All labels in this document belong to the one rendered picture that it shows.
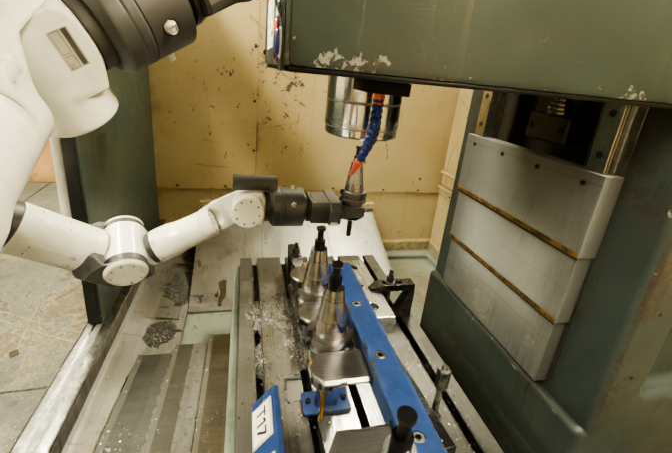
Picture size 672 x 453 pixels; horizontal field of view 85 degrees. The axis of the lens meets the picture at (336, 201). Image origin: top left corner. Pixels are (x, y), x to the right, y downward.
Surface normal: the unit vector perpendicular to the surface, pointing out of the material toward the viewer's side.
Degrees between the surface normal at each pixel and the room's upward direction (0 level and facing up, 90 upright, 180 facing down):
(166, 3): 92
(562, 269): 90
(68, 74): 102
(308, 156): 90
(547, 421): 90
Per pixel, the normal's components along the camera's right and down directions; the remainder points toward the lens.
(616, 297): -0.97, -0.01
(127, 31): 0.73, 0.43
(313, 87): 0.22, 0.34
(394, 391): 0.10, -0.94
